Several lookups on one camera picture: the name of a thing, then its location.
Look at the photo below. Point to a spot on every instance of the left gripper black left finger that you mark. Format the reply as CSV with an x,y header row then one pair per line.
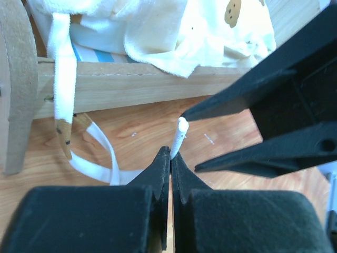
x,y
129,218

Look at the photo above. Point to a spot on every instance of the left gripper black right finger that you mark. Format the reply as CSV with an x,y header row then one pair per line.
x,y
208,220

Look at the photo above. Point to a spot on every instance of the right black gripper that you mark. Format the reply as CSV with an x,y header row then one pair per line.
x,y
291,105

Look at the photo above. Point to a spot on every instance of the large bear print cushion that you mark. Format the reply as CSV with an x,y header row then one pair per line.
x,y
174,36

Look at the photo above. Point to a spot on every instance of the wooden pet bed frame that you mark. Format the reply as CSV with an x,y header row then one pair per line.
x,y
27,74

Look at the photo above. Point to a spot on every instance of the blue white striped mattress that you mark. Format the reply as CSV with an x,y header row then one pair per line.
x,y
85,54

